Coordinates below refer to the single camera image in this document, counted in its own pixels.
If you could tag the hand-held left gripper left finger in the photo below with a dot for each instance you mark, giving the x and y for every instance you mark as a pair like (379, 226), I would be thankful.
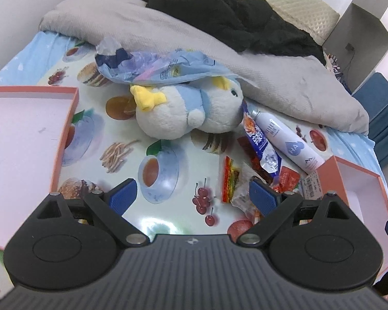
(124, 195)

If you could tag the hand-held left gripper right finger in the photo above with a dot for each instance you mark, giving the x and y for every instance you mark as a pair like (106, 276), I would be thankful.
(262, 197)

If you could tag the clear plastic snack packet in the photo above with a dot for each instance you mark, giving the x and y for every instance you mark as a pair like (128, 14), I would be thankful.
(242, 193)

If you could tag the red snack packet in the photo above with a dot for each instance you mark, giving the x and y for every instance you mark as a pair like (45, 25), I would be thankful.
(286, 179)

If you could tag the orange striped snack packet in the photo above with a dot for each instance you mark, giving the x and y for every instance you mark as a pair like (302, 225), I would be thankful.
(229, 180)

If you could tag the white label snack packet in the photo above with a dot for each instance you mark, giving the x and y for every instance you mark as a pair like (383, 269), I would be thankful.
(310, 184)

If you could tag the blue snack packet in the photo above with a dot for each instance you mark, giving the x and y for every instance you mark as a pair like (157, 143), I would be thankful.
(258, 139)

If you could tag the pink cardboard box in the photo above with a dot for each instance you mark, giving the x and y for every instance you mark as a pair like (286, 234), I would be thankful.
(359, 184)

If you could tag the fruit print mat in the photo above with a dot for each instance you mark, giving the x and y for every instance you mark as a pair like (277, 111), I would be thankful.
(181, 174)

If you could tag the white spray bottle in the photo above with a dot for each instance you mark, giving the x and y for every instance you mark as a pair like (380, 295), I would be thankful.
(287, 142)

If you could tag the blue white plush penguin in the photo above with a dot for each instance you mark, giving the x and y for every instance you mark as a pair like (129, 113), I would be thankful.
(168, 116)

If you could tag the grey blanket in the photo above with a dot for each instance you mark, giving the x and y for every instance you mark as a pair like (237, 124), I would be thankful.
(278, 87)

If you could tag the pink box lid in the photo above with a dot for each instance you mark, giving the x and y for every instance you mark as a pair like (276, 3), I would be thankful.
(22, 135)

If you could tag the blue plastic bag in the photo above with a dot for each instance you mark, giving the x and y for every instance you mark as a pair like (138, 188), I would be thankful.
(155, 67)

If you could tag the nightstand clutter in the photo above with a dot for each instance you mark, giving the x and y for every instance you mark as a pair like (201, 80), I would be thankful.
(334, 67)

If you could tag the blue chair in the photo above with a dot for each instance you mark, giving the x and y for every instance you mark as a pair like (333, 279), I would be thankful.
(375, 90)

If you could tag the black clothing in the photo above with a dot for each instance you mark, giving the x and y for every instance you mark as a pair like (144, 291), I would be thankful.
(245, 22)

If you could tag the cream quilted pillow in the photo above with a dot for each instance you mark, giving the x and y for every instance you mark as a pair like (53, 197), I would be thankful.
(304, 9)

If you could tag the white cabinet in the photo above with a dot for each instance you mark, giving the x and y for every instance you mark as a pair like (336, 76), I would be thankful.
(359, 22)

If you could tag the wall socket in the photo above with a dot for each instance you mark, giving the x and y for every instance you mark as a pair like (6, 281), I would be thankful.
(349, 47)

